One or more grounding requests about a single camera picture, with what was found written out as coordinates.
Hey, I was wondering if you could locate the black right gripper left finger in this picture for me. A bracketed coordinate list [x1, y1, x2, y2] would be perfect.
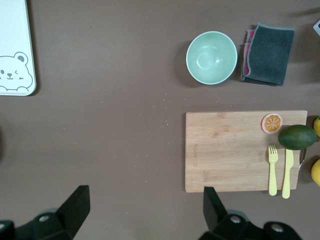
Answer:
[0, 184, 91, 240]

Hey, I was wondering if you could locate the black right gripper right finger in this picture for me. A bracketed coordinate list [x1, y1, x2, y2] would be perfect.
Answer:
[202, 185, 301, 240]

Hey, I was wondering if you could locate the wooden cutting board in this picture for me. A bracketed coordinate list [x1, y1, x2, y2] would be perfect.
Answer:
[184, 109, 309, 194]

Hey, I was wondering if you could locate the yellow plastic fork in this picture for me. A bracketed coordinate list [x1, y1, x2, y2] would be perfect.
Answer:
[267, 144, 279, 197]

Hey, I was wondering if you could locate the yellow plastic knife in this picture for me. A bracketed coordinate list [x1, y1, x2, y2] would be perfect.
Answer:
[281, 148, 295, 200]

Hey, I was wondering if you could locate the orange fruit slice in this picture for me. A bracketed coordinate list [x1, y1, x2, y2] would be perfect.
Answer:
[261, 112, 285, 135]

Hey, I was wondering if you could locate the yellow lemon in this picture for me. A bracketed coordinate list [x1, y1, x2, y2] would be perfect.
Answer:
[313, 115, 320, 138]
[310, 158, 320, 187]

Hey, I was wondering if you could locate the dark green avocado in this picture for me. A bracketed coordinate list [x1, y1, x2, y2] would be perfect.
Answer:
[277, 123, 318, 151]

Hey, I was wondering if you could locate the pale green bowl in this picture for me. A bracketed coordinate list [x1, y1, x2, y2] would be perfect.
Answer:
[185, 30, 238, 86]

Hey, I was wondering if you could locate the grey and pink folded cloth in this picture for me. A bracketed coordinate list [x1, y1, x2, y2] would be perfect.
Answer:
[240, 21, 296, 87]

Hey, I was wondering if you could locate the cream bear print tray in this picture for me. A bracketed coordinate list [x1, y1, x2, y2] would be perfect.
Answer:
[0, 0, 38, 97]

